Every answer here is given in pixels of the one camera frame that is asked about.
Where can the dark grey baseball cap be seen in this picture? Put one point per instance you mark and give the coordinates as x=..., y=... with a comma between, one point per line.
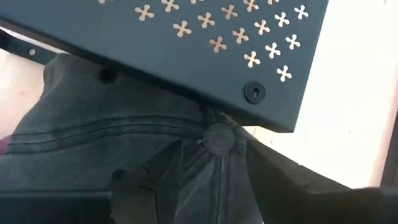
x=93, y=124

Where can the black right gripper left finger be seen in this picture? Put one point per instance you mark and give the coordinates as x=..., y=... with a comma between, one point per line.
x=140, y=199

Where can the black perforated metal stand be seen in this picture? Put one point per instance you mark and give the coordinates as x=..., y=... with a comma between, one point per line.
x=155, y=46

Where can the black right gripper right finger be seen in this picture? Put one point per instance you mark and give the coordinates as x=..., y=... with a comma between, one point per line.
x=286, y=193

